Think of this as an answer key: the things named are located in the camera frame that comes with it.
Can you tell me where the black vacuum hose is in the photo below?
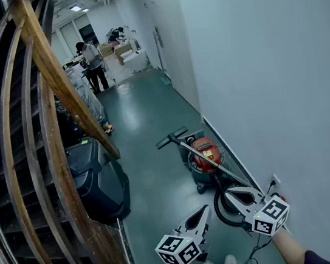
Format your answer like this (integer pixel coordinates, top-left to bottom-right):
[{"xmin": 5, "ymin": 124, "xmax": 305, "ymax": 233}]
[{"xmin": 208, "ymin": 166, "xmax": 261, "ymax": 231}]

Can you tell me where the wooden staircase railing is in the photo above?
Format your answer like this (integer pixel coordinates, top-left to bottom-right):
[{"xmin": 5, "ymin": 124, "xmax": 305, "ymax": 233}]
[{"xmin": 0, "ymin": 0, "xmax": 138, "ymax": 264}]

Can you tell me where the cardboard box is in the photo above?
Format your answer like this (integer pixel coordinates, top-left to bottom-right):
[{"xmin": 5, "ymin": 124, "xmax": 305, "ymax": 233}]
[
  {"xmin": 97, "ymin": 42, "xmax": 116, "ymax": 59},
  {"xmin": 112, "ymin": 39, "xmax": 143, "ymax": 67}
]

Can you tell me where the red object with yellow label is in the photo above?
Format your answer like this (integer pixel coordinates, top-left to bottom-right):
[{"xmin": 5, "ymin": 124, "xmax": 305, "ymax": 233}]
[{"xmin": 184, "ymin": 133, "xmax": 233, "ymax": 196}]

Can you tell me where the plastic-wrapped pallet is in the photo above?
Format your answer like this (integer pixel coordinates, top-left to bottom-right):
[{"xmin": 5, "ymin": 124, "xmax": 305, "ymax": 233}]
[{"xmin": 64, "ymin": 60, "xmax": 110, "ymax": 131}]

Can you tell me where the person's dark shirt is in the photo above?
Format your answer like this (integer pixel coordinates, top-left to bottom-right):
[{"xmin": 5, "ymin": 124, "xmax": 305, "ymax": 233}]
[{"xmin": 301, "ymin": 246, "xmax": 330, "ymax": 264}]

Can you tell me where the black power cable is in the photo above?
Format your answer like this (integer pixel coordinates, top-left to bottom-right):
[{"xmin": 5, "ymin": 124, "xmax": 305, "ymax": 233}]
[{"xmin": 263, "ymin": 179, "xmax": 279, "ymax": 198}]

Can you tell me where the person's right forearm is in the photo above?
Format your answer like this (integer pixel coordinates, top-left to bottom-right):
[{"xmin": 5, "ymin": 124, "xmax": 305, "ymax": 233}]
[{"xmin": 270, "ymin": 223, "xmax": 318, "ymax": 264}]

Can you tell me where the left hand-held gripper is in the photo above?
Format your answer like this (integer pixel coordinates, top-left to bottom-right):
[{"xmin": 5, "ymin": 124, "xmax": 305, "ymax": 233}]
[{"xmin": 149, "ymin": 203, "xmax": 219, "ymax": 264}]

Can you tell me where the black bar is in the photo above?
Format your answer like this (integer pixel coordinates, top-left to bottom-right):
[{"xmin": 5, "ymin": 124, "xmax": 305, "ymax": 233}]
[{"xmin": 154, "ymin": 126, "xmax": 191, "ymax": 150}]

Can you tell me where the grey floor scrubber machine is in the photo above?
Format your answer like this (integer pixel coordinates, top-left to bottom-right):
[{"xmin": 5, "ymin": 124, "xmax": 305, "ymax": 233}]
[{"xmin": 63, "ymin": 132, "xmax": 135, "ymax": 227}]

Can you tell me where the small colourful object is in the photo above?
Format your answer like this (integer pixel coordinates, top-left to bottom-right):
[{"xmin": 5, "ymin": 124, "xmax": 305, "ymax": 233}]
[{"xmin": 101, "ymin": 120, "xmax": 117, "ymax": 136}]

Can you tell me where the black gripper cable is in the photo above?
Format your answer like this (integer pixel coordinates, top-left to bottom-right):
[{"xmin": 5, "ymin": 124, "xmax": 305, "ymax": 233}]
[{"xmin": 236, "ymin": 220, "xmax": 277, "ymax": 264}]

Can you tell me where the long door handle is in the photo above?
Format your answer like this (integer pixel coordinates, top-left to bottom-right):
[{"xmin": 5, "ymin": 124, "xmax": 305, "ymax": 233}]
[{"xmin": 152, "ymin": 25, "xmax": 168, "ymax": 71}]

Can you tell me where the white box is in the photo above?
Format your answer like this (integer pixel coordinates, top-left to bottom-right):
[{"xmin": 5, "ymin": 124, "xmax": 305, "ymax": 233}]
[{"xmin": 121, "ymin": 48, "xmax": 151, "ymax": 75}]

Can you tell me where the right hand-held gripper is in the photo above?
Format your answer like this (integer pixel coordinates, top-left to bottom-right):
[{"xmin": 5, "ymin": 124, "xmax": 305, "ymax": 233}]
[{"xmin": 224, "ymin": 179, "xmax": 294, "ymax": 242}]

